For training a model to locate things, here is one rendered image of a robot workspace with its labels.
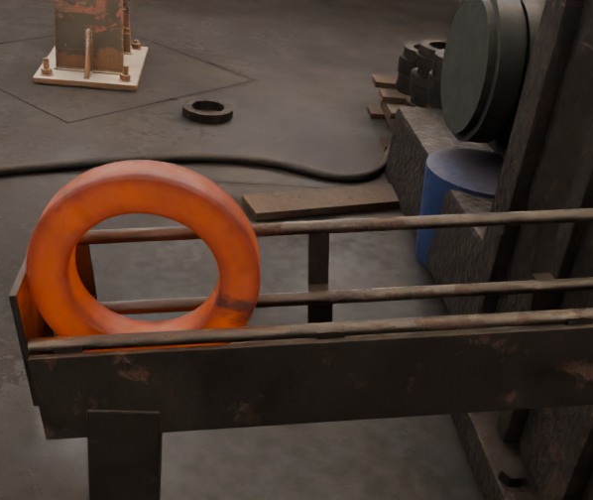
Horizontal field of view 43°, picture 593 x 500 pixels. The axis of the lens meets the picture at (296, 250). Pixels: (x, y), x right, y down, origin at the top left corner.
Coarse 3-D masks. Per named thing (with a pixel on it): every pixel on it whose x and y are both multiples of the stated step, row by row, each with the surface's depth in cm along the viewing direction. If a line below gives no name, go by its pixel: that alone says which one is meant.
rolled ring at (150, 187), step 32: (128, 160) 58; (64, 192) 56; (96, 192) 56; (128, 192) 56; (160, 192) 56; (192, 192) 56; (224, 192) 59; (64, 224) 57; (192, 224) 57; (224, 224) 57; (32, 256) 58; (64, 256) 58; (224, 256) 59; (256, 256) 59; (32, 288) 59; (64, 288) 60; (224, 288) 60; (256, 288) 60; (64, 320) 61; (96, 320) 62; (128, 320) 64; (192, 320) 63; (224, 320) 62
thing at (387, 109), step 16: (416, 48) 283; (432, 48) 252; (400, 64) 279; (416, 64) 273; (432, 64) 251; (384, 80) 294; (400, 80) 282; (416, 80) 257; (432, 80) 233; (384, 96) 277; (400, 96) 278; (416, 96) 258; (432, 96) 236; (368, 112) 303; (384, 112) 297; (384, 144) 269
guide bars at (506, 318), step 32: (352, 320) 61; (384, 320) 61; (416, 320) 61; (448, 320) 62; (480, 320) 62; (512, 320) 62; (544, 320) 62; (576, 320) 62; (32, 352) 59; (64, 352) 59
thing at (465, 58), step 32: (480, 0) 180; (512, 0) 177; (544, 0) 181; (480, 32) 179; (512, 32) 172; (448, 64) 201; (480, 64) 178; (512, 64) 173; (448, 96) 200; (480, 96) 177; (512, 96) 176; (416, 128) 218; (448, 128) 198; (480, 128) 182; (512, 128) 184; (416, 160) 210; (416, 192) 208; (448, 192) 183; (448, 256) 180
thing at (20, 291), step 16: (16, 288) 57; (16, 304) 57; (32, 304) 61; (16, 320) 58; (32, 320) 60; (32, 336) 60; (48, 336) 65; (48, 352) 65; (32, 384) 61; (32, 400) 62
